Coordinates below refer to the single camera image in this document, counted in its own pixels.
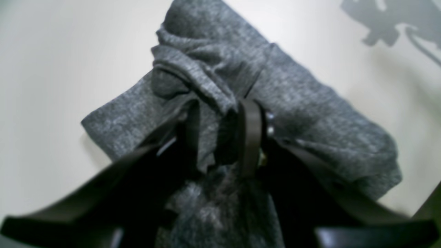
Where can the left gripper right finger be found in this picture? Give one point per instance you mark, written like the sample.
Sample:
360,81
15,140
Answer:
317,208

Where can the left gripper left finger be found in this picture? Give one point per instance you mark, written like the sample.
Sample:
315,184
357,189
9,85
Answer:
124,205

